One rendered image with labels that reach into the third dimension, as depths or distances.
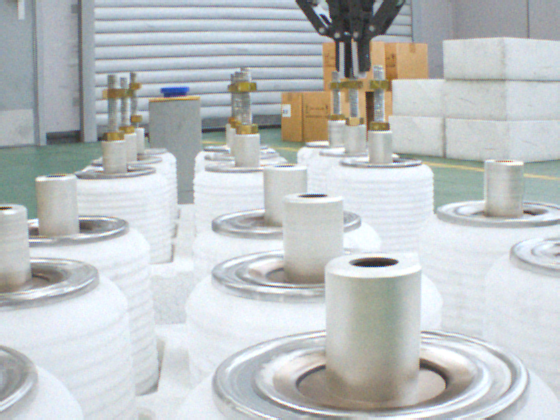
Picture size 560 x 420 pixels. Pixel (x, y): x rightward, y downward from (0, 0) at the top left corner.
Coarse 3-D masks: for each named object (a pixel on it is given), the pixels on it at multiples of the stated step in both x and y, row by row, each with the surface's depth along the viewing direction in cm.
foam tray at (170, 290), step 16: (192, 208) 100; (176, 224) 89; (192, 224) 88; (176, 240) 79; (192, 240) 79; (176, 256) 71; (192, 256) 71; (416, 256) 68; (160, 272) 66; (176, 272) 66; (192, 272) 66; (160, 288) 66; (176, 288) 66; (192, 288) 66; (160, 304) 66; (176, 304) 66; (160, 320) 66; (176, 320) 66
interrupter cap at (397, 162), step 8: (344, 160) 75; (352, 160) 75; (360, 160) 76; (392, 160) 76; (400, 160) 75; (408, 160) 74; (416, 160) 74; (368, 168) 71; (376, 168) 70; (384, 168) 70; (392, 168) 70
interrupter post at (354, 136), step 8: (344, 128) 85; (352, 128) 84; (360, 128) 84; (344, 136) 85; (352, 136) 84; (360, 136) 84; (352, 144) 84; (360, 144) 84; (352, 152) 84; (360, 152) 84
